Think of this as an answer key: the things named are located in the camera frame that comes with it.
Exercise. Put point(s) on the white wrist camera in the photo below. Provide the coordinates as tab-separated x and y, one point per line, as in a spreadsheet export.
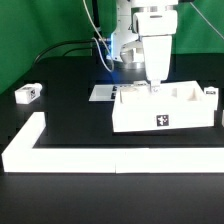
155	24

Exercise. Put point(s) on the white square tabletop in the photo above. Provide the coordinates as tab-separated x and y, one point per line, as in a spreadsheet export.
175	106

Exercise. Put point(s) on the green backdrop curtain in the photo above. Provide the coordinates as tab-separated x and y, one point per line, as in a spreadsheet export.
29	26

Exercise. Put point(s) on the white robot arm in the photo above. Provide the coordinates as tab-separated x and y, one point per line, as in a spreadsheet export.
126	45

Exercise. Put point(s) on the white U-shaped fence wall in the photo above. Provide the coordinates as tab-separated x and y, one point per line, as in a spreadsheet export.
21	155

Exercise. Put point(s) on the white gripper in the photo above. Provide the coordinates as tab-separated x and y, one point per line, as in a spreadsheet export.
157	54

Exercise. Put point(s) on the white marker sheet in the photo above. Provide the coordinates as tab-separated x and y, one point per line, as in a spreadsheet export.
107	92

